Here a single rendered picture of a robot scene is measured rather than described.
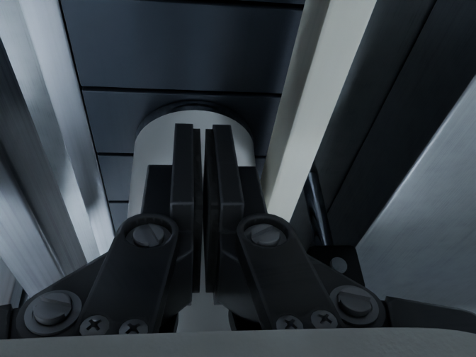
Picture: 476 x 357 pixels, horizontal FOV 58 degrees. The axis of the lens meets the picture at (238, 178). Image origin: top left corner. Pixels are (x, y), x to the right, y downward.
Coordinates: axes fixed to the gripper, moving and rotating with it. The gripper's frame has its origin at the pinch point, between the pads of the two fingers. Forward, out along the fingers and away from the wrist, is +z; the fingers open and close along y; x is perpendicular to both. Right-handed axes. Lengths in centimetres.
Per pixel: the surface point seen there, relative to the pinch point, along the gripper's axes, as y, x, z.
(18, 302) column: -12.6, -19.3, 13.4
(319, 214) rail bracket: 8.1, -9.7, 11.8
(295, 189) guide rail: 3.6, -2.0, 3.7
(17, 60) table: -8.6, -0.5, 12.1
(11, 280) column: -12.9, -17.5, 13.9
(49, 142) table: -8.6, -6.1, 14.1
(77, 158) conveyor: -5.4, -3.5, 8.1
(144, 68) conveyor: -2.0, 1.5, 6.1
